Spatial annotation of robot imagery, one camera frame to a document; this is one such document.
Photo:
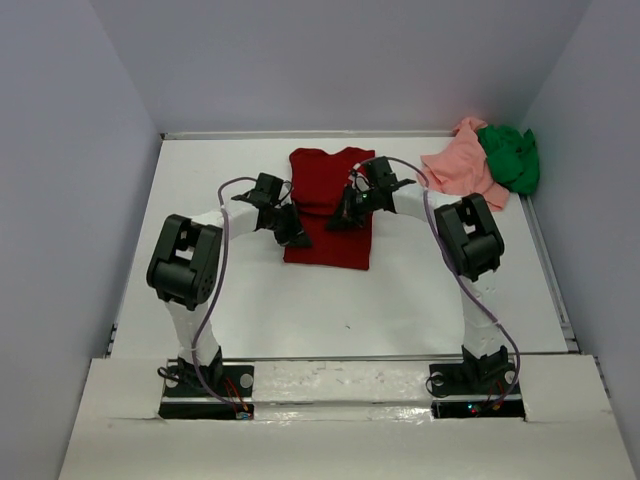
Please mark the pink t-shirt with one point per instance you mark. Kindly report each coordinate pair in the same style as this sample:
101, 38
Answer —
461, 168

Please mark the dark red t-shirt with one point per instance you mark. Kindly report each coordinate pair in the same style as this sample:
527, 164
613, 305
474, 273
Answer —
318, 180

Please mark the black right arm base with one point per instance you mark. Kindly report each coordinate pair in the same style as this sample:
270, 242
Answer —
475, 395

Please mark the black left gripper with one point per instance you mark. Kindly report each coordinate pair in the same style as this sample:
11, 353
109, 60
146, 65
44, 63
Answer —
301, 239

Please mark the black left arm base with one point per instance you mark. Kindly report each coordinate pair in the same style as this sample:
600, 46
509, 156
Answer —
184, 397

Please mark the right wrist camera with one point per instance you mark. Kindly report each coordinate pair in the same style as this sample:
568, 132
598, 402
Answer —
358, 178

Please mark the green t-shirt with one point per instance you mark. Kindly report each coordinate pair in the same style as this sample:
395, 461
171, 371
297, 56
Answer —
512, 157

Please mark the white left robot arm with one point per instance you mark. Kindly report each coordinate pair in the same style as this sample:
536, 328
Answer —
188, 266

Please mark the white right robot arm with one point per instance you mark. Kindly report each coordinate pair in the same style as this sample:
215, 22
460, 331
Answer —
471, 246

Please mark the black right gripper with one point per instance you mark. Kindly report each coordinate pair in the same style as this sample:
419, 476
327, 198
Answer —
346, 216

